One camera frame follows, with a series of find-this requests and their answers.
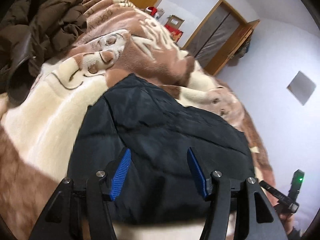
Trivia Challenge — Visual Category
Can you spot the black padded jacket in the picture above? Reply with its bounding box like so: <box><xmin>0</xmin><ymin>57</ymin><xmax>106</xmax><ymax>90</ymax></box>
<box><xmin>67</xmin><ymin>75</ymin><xmax>254</xmax><ymax>225</ymax></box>

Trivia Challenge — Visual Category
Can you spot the person's right hand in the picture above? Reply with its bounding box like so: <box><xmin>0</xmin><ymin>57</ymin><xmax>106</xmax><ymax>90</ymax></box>
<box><xmin>265</xmin><ymin>192</ymin><xmax>294</xmax><ymax>235</ymax></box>

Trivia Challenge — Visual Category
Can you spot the brown cream plush blanket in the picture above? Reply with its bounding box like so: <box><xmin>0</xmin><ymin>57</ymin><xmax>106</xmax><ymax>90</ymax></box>
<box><xmin>1</xmin><ymin>0</ymin><xmax>275</xmax><ymax>239</ymax></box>

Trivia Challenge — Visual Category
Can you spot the open wooden door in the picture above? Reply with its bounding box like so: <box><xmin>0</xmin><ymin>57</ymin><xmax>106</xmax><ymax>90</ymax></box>
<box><xmin>204</xmin><ymin>20</ymin><xmax>260</xmax><ymax>76</ymax></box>

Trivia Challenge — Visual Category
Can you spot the red box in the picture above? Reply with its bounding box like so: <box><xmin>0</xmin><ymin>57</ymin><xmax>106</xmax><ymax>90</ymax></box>
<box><xmin>164</xmin><ymin>24</ymin><xmax>183</xmax><ymax>42</ymax></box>

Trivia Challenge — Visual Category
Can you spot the cardboard box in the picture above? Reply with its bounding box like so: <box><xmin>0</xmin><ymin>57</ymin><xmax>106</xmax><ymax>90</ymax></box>
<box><xmin>166</xmin><ymin>15</ymin><xmax>184</xmax><ymax>29</ymax></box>

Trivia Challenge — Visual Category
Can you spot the dark brown puffer coat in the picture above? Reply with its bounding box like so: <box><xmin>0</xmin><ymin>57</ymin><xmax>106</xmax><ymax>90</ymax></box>
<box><xmin>1</xmin><ymin>0</ymin><xmax>87</xmax><ymax>105</ymax></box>

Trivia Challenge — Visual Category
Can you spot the grey wall panel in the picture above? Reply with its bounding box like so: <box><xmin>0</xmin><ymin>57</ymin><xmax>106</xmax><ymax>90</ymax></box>
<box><xmin>287</xmin><ymin>71</ymin><xmax>316</xmax><ymax>106</ymax></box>

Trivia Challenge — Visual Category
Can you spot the wooden door frame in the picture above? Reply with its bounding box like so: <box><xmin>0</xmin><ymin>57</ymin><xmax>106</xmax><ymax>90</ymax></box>
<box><xmin>183</xmin><ymin>0</ymin><xmax>248</xmax><ymax>68</ymax></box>

